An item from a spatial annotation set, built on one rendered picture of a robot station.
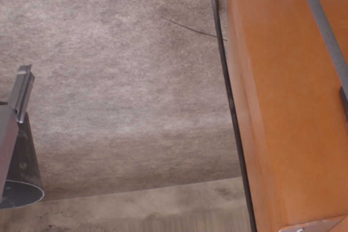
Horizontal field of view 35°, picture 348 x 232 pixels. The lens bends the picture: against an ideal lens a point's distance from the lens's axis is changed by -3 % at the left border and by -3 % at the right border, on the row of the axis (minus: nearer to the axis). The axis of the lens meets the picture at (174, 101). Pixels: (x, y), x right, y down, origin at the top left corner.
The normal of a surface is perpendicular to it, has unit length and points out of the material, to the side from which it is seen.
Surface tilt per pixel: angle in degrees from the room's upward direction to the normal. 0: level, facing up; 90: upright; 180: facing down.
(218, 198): 90
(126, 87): 0
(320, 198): 90
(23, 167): 99
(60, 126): 0
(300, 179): 90
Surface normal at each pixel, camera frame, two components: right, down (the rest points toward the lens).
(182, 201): -0.01, -0.42
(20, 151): 0.79, -0.46
